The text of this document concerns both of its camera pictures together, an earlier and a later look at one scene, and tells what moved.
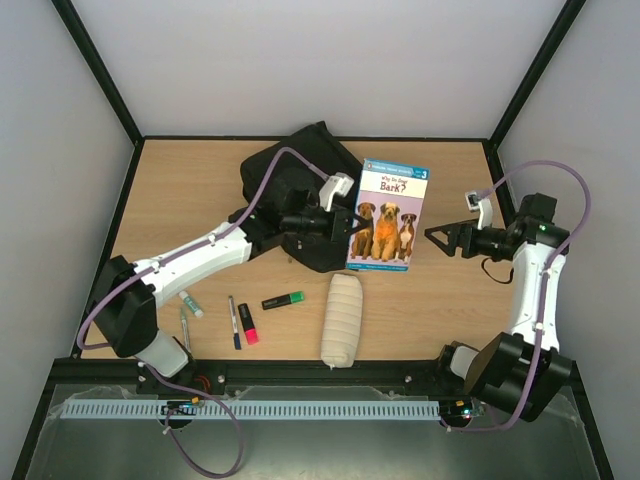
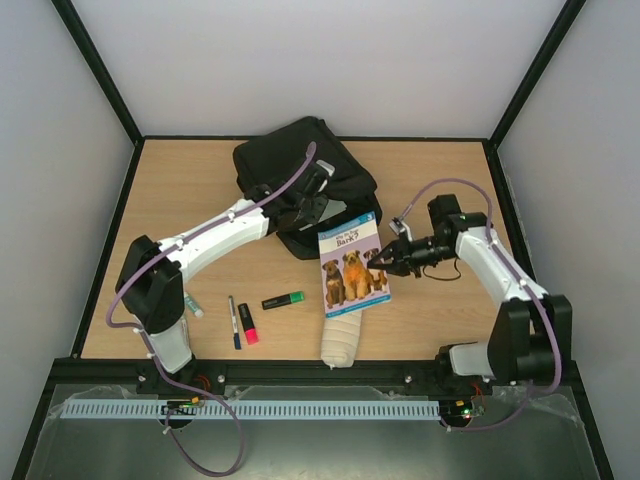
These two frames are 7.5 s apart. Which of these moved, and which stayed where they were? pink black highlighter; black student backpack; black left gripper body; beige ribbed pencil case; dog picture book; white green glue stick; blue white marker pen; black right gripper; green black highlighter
Moved: black left gripper body; black right gripper; black student backpack; dog picture book
Stayed: pink black highlighter; green black highlighter; beige ribbed pencil case; white green glue stick; blue white marker pen
